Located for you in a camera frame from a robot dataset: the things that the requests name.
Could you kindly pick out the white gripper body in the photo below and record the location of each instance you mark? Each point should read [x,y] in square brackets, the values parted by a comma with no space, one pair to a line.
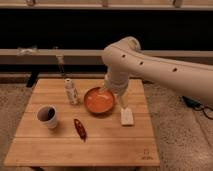
[116,81]

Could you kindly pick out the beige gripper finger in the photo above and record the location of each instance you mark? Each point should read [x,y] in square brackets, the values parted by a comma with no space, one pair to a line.
[123,99]

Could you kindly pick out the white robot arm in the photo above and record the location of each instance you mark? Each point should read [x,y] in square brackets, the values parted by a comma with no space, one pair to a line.
[123,58]

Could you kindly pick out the beige sponge block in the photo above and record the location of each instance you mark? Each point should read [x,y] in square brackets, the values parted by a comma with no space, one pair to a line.
[127,117]

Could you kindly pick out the orange bowl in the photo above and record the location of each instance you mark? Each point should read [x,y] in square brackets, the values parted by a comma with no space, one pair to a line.
[98,103]

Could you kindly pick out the red chili pepper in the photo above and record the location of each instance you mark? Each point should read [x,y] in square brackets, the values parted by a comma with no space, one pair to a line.
[80,129]

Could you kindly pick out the white paper cup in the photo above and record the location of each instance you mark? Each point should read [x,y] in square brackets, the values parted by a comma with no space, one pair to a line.
[47,116]

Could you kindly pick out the wooden bench rail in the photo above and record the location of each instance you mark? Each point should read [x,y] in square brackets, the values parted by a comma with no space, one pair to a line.
[92,57]

